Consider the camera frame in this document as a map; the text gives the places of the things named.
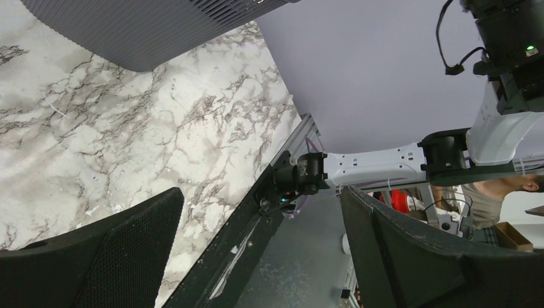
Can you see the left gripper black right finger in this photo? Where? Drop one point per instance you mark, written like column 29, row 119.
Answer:
column 402, row 262

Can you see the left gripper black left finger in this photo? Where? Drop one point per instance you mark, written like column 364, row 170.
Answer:
column 118, row 261

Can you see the grey mesh waste bin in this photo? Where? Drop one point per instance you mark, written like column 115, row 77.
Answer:
column 141, row 35

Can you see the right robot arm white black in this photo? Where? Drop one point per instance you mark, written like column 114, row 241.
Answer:
column 511, row 61

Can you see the person in background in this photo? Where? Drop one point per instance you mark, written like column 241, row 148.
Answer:
column 486, row 199

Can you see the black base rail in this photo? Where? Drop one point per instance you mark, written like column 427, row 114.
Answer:
column 220, row 275

